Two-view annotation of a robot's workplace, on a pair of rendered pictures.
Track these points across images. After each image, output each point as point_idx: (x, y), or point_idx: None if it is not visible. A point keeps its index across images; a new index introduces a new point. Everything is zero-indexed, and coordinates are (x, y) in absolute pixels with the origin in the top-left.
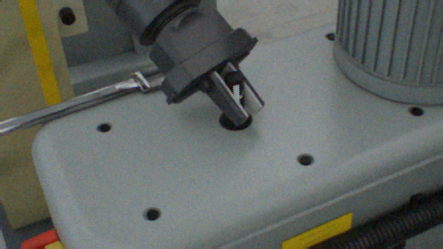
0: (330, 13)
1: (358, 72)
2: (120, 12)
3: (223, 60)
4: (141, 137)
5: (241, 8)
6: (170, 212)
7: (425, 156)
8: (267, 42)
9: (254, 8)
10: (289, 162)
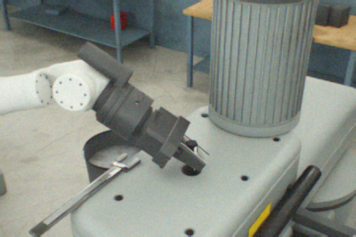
0: (74, 133)
1: (239, 127)
2: (114, 122)
3: (183, 134)
4: (147, 195)
5: (7, 145)
6: (199, 227)
7: (292, 161)
8: None
9: (17, 142)
10: (237, 181)
